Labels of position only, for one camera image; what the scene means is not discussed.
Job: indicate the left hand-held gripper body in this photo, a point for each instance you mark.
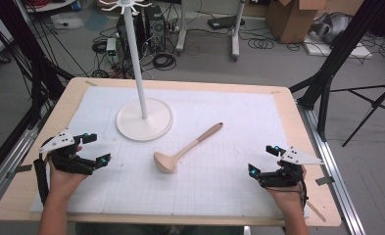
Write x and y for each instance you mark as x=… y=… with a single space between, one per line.
x=66 y=160

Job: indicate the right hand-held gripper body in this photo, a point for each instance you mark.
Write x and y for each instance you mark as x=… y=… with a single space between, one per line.
x=286 y=174

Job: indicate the person's right hand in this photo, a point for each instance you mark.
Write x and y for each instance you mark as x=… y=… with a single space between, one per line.
x=286 y=197

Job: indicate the person's left hand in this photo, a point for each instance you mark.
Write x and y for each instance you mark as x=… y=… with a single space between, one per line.
x=64 y=182

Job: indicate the white grid mat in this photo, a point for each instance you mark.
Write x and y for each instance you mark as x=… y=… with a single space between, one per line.
x=213 y=186

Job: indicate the white hook stand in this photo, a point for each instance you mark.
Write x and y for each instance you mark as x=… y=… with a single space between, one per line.
x=133 y=125

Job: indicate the beige wooden ladle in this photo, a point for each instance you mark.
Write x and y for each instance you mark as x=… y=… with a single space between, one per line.
x=167 y=163

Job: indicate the small white device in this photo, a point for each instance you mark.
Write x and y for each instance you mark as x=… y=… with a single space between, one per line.
x=111 y=47

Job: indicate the black tripod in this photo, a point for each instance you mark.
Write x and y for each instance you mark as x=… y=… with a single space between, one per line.
x=373 y=104

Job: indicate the white stand leg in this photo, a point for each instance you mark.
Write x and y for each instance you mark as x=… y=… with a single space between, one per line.
x=235 y=39
x=182 y=32

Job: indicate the white foam board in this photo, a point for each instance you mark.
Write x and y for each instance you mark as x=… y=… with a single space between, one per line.
x=340 y=50

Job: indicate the black computer tower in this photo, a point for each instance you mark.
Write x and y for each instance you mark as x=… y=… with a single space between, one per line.
x=154 y=29

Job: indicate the cardboard box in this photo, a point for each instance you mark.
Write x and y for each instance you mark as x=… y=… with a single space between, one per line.
x=288 y=23

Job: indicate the black flat device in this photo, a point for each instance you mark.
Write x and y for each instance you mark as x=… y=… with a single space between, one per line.
x=224 y=22

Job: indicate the grey bag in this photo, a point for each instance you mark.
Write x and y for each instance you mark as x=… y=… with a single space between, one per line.
x=333 y=24

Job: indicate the grey metal bracket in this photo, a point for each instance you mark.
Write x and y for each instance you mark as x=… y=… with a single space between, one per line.
x=21 y=169
x=324 y=180

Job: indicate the aluminium rail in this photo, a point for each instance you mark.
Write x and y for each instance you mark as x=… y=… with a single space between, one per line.
x=330 y=163
x=10 y=163

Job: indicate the black metal frame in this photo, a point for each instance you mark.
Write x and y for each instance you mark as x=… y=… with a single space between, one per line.
x=36 y=65
x=337 y=55

